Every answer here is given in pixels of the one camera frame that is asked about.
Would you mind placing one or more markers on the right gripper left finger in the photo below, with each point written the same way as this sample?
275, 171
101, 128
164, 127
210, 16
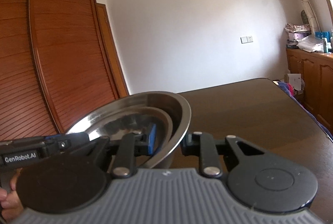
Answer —
146, 142

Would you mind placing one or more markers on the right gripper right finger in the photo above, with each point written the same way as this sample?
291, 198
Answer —
189, 145

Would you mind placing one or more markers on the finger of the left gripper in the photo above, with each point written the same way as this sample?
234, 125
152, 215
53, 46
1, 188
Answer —
53, 137
69, 141

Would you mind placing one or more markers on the medium steel bowl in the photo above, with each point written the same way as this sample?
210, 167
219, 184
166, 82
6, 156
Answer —
132, 120

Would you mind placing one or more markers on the large steel bowl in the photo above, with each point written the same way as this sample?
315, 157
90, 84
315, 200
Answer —
173, 104

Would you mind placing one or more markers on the person's left hand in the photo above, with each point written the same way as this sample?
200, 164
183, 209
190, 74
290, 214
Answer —
10, 202

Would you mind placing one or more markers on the wooden louvred wardrobe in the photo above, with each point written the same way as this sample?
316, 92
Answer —
58, 63

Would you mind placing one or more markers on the dark blue blanket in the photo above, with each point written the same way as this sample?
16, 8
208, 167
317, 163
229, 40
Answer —
286, 87

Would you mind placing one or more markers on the white cardboard box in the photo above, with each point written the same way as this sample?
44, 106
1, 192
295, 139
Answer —
295, 81

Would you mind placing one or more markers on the wooden side cabinet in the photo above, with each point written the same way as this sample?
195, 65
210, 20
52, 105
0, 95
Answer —
316, 72

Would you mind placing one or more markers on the stack of books and papers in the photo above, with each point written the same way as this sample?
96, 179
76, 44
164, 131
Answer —
296, 33

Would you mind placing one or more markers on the clear plastic bag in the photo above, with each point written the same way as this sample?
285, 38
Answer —
311, 44

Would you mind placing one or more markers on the bottles on cabinet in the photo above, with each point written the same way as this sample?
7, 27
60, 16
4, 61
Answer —
326, 40

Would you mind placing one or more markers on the white wall switch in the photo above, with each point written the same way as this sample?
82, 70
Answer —
246, 39

